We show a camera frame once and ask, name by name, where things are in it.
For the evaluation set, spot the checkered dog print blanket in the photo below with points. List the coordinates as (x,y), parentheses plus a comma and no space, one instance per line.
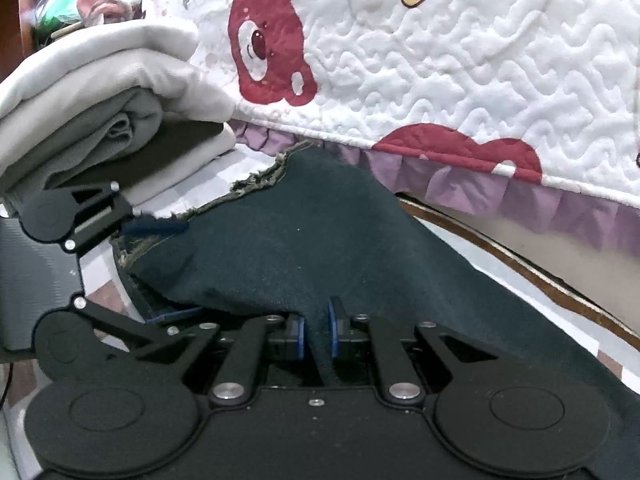
(505,276)

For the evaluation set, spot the green white plastic bag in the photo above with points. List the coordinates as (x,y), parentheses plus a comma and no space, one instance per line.
(52,17)

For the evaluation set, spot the dark brown folded garment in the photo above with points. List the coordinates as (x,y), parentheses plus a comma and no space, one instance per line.
(185,132)

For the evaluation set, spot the brown wooden furniture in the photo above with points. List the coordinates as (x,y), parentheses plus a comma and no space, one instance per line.
(27,20)

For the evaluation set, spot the beige bed base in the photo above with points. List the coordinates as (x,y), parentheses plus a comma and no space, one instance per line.
(575,270)

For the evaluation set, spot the white quilted bear bedspread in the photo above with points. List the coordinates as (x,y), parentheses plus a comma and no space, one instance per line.
(450,60)

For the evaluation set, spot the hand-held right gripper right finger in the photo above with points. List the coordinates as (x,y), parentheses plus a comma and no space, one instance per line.
(332,330)

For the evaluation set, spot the grey folded garment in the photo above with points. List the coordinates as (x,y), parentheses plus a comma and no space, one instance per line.
(90,150)

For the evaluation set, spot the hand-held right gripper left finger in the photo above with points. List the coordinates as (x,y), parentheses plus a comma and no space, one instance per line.
(300,337)

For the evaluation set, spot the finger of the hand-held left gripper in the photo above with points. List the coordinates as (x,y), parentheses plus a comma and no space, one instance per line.
(175,316)
(150,228)

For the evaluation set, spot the dark denim pants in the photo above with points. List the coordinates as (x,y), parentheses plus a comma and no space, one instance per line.
(325,235)

